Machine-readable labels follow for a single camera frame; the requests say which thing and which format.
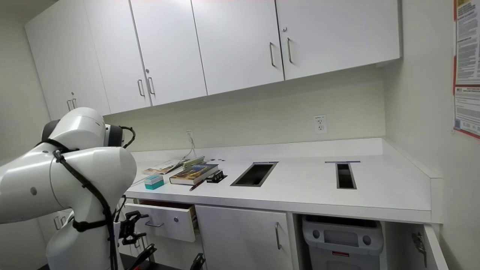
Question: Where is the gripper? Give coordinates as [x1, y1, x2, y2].
[119, 210, 149, 246]

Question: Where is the white drawer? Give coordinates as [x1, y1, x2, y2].
[124, 200, 199, 243]

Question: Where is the thick dark hardcover book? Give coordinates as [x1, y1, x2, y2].
[169, 163, 219, 186]

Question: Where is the open white base cabinet door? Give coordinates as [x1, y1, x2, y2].
[412, 224, 449, 270]

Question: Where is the teal and white small box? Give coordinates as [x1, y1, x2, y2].
[144, 174, 165, 191]

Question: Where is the thin magazine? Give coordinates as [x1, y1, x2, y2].
[142, 159, 185, 176]

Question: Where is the green booklet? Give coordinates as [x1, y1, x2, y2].
[182, 156, 206, 168]

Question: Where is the black stapler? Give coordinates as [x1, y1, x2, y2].
[206, 169, 228, 185]

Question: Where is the rectangular counter trash opening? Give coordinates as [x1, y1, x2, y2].
[230, 161, 279, 188]

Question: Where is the grey trash bin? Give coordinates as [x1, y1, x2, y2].
[301, 215, 385, 270]

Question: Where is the narrow counter slot opening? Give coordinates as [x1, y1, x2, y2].
[325, 160, 361, 190]

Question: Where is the white cable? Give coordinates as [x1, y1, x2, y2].
[130, 131, 197, 187]

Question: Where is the white wall cabinet door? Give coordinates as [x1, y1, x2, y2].
[129, 0, 208, 107]
[52, 0, 111, 117]
[275, 0, 402, 81]
[25, 4, 72, 121]
[83, 0, 152, 114]
[191, 0, 285, 96]

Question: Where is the white wall cabinet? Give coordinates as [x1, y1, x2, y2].
[25, 0, 403, 121]

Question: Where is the wall poster with red border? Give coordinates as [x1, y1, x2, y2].
[452, 0, 480, 140]

